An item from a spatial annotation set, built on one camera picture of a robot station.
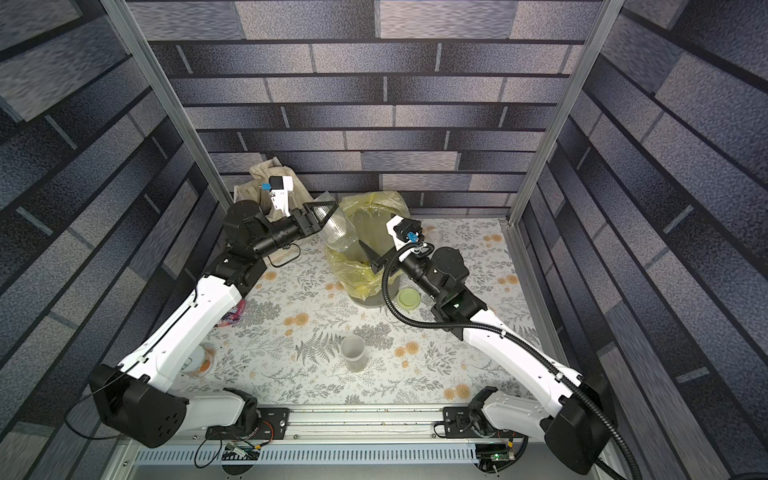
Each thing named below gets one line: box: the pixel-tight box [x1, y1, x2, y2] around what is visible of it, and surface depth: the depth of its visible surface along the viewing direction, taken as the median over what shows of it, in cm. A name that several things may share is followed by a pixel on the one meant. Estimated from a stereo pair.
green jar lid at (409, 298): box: [397, 287, 421, 309], surface depth 99 cm
